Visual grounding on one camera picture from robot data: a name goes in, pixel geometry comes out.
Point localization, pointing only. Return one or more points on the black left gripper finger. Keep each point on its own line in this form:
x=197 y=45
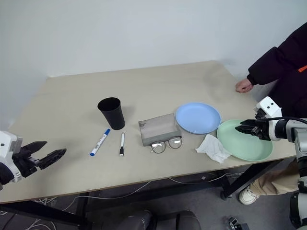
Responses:
x=36 y=146
x=52 y=156

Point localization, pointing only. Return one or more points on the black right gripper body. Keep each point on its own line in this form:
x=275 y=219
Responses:
x=262 y=129

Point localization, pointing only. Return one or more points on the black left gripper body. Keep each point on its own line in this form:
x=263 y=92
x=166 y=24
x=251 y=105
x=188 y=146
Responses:
x=25 y=164

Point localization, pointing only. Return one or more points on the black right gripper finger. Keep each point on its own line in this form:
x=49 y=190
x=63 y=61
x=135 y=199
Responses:
x=244 y=130
x=248 y=123

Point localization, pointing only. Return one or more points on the black capped white marker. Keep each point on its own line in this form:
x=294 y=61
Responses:
x=122 y=143

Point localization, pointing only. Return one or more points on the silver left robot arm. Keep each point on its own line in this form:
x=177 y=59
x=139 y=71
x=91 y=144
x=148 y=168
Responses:
x=4 y=176

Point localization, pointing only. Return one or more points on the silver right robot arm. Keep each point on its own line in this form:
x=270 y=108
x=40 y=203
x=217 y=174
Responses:
x=301 y=136

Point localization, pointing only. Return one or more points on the person's black sleeved forearm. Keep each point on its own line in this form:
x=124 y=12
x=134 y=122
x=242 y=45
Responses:
x=275 y=64

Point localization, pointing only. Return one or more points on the person's bare hand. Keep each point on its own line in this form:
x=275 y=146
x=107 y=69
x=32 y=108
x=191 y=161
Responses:
x=243 y=85

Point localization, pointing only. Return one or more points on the green round plate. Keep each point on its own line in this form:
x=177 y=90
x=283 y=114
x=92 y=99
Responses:
x=244 y=146

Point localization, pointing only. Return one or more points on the white crumpled tissue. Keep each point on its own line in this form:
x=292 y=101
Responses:
x=212 y=147

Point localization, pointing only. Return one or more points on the person in black jacket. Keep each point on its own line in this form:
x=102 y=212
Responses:
x=295 y=95

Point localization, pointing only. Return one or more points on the blue round plate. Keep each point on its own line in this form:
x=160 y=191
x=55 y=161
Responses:
x=197 y=117

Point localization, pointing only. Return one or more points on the blue capped whiteboard marker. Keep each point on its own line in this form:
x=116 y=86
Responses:
x=100 y=142

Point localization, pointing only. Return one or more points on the white sneaker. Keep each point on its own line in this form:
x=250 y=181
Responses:
x=248 y=195

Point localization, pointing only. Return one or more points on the black plastic cup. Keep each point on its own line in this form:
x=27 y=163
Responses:
x=112 y=117

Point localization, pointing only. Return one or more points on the grey open glasses case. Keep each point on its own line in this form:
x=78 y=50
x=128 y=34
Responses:
x=158 y=129

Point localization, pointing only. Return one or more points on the dark rimmed eyeglasses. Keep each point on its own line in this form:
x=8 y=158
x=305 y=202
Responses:
x=158 y=146

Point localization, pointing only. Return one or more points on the small black silver floor device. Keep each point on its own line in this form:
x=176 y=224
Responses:
x=236 y=224

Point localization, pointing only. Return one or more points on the dark rounded padded shape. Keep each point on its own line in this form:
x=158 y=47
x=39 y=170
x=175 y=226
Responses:
x=134 y=220
x=180 y=220

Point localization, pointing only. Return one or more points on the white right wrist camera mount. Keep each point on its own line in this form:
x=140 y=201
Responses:
x=271 y=105

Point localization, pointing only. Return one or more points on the black metal table frame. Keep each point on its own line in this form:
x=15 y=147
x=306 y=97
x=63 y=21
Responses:
x=239 y=182

